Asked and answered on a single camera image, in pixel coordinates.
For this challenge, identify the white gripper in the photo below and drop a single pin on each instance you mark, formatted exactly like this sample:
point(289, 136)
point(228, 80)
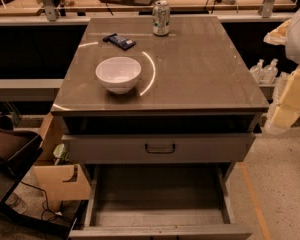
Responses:
point(299, 37)

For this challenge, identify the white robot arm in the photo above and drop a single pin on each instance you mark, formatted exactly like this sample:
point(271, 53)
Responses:
point(292, 46)

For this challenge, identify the grey metal drawer cabinet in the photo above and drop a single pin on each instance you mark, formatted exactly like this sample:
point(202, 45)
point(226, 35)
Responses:
point(193, 81)

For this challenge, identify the open grey middle drawer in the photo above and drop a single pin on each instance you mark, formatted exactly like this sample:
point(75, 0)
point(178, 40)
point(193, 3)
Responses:
point(159, 202)

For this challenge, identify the clear sanitizer bottle right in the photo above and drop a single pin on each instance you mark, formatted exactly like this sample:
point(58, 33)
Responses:
point(269, 72)

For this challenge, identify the clear sanitizer bottle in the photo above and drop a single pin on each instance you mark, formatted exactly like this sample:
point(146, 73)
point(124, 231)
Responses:
point(269, 72)
point(256, 71)

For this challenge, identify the clear sanitizer bottle left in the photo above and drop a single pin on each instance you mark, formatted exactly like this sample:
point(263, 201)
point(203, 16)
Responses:
point(256, 71)

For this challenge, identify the white ceramic bowl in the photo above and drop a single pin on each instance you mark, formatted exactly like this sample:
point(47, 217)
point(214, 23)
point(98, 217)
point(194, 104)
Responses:
point(118, 74)

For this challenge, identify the dark blue snack bar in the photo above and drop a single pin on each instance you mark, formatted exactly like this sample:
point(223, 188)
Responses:
point(119, 41)

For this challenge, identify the brown cardboard box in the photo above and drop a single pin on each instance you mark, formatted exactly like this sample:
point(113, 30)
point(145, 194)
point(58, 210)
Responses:
point(60, 182)

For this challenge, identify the dark brown chair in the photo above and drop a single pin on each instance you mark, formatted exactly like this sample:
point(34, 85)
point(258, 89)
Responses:
point(19, 149)

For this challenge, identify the closed grey drawer with handle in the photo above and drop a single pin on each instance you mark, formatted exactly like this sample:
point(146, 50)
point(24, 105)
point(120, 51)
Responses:
point(158, 149)

